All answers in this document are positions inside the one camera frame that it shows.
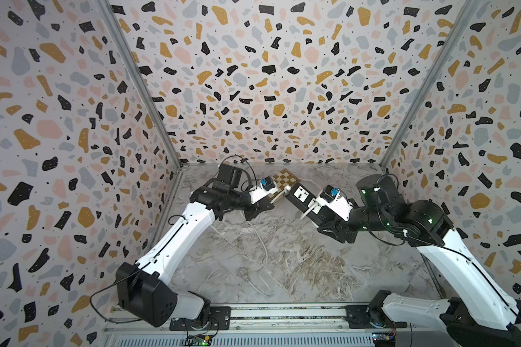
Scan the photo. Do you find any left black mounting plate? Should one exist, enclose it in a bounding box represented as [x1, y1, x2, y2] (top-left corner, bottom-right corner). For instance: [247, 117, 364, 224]
[169, 306, 232, 333]

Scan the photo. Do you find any white power cord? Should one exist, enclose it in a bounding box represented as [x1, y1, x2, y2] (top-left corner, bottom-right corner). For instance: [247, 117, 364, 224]
[208, 186, 322, 298]

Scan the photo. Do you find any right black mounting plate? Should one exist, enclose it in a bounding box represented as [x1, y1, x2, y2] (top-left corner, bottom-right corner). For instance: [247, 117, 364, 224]
[345, 304, 408, 329]

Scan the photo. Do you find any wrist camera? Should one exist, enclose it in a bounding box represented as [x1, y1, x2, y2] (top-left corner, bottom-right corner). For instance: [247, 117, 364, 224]
[217, 163, 243, 190]
[356, 174, 398, 207]

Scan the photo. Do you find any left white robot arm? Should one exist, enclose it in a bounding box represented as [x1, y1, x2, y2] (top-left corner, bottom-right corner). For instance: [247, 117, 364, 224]
[112, 163, 278, 328]

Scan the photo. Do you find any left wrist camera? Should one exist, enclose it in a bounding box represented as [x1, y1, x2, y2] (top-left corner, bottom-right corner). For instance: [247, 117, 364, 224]
[217, 163, 243, 190]

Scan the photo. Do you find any black power strip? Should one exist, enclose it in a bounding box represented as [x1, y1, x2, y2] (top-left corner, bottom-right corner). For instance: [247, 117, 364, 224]
[285, 182, 322, 216]

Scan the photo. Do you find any black mounting plate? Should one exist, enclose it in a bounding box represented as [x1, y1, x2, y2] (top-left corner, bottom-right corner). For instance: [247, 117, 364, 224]
[345, 304, 408, 329]
[169, 306, 232, 333]

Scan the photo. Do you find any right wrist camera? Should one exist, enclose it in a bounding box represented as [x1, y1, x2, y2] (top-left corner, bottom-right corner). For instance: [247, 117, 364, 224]
[356, 174, 398, 207]

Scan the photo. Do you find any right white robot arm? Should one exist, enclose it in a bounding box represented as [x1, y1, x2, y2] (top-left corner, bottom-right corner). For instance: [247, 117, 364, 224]
[304, 173, 521, 346]

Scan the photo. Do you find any wooden chessboard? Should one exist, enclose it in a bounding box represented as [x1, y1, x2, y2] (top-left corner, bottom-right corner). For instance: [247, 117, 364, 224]
[269, 169, 300, 205]

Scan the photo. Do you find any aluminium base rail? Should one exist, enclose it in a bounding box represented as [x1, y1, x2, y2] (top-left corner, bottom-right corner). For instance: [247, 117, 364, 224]
[99, 301, 474, 347]

